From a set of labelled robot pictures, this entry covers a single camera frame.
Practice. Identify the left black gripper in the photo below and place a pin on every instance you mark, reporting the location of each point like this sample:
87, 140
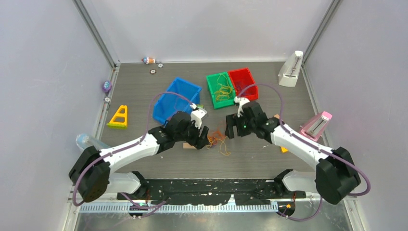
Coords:
202, 140

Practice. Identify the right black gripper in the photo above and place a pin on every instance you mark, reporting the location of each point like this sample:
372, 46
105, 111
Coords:
233, 120

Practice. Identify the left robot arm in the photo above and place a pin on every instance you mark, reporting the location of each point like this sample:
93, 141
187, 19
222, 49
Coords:
95, 171

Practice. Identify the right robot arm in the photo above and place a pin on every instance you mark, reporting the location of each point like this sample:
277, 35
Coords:
333, 178

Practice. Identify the wooden block centre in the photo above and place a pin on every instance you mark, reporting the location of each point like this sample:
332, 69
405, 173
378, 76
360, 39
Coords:
187, 146

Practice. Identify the green plastic bin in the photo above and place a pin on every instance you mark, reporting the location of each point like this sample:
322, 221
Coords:
221, 90

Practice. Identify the red plastic bin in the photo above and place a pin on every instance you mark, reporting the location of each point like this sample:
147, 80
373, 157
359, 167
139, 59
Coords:
241, 78

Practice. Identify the blue plastic bin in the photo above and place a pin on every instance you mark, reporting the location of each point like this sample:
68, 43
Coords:
169, 104

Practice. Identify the white metronome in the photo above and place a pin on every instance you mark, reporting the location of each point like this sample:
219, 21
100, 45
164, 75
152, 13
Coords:
288, 74

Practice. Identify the pink metronome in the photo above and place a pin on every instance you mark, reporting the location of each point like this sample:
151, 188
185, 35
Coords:
314, 127

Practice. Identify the yellow triangle toy left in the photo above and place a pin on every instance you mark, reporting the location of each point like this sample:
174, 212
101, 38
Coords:
119, 120

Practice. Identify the small figurine toy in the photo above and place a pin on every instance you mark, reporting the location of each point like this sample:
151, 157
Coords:
148, 60

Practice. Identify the purple round toy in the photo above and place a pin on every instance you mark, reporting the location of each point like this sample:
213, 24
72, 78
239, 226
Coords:
106, 87

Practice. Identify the clear plastic bottle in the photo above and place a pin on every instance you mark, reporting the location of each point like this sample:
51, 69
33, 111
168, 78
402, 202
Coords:
85, 140

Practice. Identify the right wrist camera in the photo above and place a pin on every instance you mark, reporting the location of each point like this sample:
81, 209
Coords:
241, 102

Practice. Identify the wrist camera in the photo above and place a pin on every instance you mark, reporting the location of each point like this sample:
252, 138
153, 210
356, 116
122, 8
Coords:
197, 115
241, 102

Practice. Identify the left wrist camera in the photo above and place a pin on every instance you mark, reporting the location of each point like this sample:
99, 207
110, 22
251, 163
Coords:
197, 115

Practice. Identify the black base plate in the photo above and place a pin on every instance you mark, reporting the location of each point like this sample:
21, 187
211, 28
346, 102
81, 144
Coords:
213, 191

